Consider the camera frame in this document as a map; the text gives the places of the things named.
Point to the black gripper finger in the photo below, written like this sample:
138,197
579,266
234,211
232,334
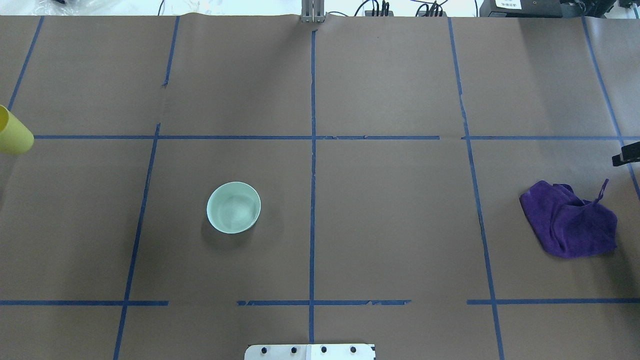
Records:
629,154

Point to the purple microfiber cloth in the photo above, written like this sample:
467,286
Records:
566,225

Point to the mint green bowl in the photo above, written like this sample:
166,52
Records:
233,207

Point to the yellow plastic cup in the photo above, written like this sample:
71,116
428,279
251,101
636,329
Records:
15,138

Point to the black device with label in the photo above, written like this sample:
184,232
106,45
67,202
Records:
522,9

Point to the black power strip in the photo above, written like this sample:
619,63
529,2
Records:
378,9

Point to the aluminium profile post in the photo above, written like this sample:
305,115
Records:
313,11

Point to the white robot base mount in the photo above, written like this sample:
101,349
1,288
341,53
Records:
329,351

